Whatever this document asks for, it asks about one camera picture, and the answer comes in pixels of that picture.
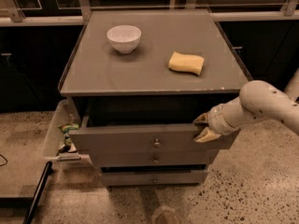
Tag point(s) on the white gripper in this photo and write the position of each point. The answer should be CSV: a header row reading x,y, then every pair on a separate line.
x,y
216,119

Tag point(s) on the grey top drawer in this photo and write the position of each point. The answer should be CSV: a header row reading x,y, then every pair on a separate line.
x,y
145,138

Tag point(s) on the grey drawer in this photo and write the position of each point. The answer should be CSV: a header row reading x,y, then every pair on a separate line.
x,y
145,138
153,159
154,178

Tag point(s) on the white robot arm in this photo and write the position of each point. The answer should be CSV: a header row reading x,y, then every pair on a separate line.
x,y
257,101

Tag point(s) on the grey middle drawer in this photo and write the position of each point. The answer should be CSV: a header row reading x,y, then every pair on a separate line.
x,y
153,159

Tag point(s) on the grey drawer cabinet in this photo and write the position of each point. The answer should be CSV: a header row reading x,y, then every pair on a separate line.
x,y
106,88

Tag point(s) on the grey bottom drawer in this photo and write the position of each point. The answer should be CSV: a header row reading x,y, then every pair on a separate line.
x,y
154,178

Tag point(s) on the yellow sponge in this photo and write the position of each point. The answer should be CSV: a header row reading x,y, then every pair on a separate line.
x,y
186,63

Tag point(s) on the white ceramic bowl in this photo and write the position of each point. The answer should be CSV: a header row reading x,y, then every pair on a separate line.
x,y
124,38

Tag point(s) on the green snack bag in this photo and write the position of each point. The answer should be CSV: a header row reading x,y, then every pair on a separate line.
x,y
65,129

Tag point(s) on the black pole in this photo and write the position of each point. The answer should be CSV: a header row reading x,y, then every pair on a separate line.
x,y
39,190

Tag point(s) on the white railing bar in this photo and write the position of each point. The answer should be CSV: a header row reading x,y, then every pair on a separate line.
x,y
224,16

